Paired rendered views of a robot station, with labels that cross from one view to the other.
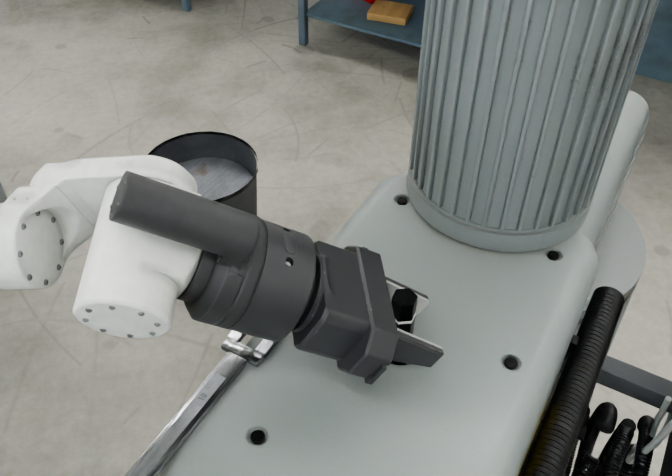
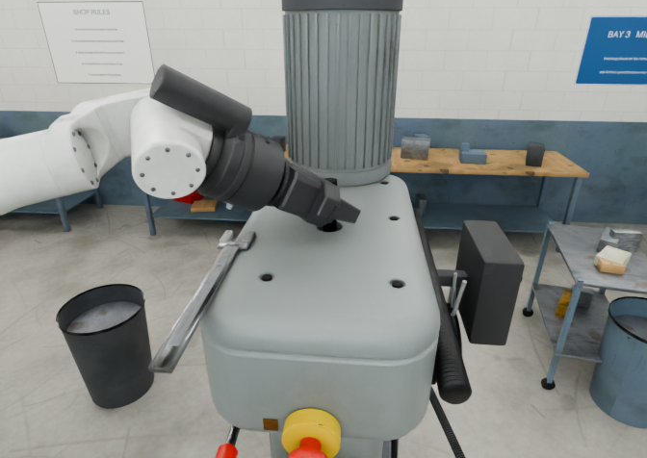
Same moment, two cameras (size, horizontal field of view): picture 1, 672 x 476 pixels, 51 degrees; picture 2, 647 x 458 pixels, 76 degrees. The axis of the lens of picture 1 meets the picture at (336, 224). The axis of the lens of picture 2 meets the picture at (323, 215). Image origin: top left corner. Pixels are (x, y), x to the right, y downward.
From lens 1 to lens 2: 0.31 m
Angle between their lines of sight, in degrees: 26
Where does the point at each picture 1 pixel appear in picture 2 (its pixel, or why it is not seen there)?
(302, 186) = (173, 313)
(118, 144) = (28, 321)
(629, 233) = not seen: hidden behind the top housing
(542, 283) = (387, 191)
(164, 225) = (194, 95)
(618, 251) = not seen: hidden behind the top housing
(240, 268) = (241, 139)
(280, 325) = (271, 183)
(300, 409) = (287, 260)
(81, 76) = not seen: outside the picture
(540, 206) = (373, 149)
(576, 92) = (378, 73)
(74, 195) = (106, 122)
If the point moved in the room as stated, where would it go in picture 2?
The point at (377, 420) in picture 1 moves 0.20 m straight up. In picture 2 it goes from (338, 252) to (341, 85)
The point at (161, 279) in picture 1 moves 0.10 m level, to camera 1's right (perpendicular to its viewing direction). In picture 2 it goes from (194, 139) to (293, 129)
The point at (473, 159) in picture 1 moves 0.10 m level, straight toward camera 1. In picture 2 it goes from (333, 126) to (347, 141)
